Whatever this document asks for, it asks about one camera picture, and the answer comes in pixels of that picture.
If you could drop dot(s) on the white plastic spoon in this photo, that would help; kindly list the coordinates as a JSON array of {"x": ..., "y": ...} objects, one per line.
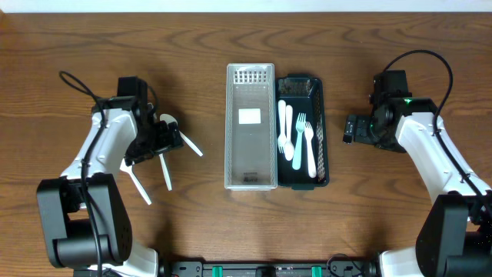
[
  {"x": 165, "y": 172},
  {"x": 288, "y": 147},
  {"x": 128, "y": 169},
  {"x": 171, "y": 119}
]

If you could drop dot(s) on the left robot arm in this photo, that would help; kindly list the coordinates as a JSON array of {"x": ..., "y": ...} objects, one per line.
[{"x": 84, "y": 221}]

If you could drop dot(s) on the clear plastic mesh basket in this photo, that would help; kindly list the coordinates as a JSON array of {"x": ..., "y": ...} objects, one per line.
[{"x": 250, "y": 151}]

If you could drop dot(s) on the white label sticker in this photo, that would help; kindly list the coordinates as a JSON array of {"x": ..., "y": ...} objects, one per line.
[{"x": 249, "y": 116}]

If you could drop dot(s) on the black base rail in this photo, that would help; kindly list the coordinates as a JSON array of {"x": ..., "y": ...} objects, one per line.
[{"x": 338, "y": 265}]

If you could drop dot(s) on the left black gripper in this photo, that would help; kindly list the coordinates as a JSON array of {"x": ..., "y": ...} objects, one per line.
[{"x": 169, "y": 139}]

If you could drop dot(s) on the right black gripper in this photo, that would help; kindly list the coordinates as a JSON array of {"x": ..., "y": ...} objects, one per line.
[{"x": 350, "y": 129}]

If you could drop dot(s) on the white plastic fork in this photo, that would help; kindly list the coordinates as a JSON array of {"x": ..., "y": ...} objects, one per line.
[
  {"x": 300, "y": 123},
  {"x": 281, "y": 114},
  {"x": 309, "y": 134}
]

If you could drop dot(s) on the black plastic mesh basket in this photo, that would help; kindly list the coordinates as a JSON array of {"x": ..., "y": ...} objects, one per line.
[{"x": 305, "y": 94}]

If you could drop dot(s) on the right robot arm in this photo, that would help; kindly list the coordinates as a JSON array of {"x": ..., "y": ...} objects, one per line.
[{"x": 455, "y": 239}]

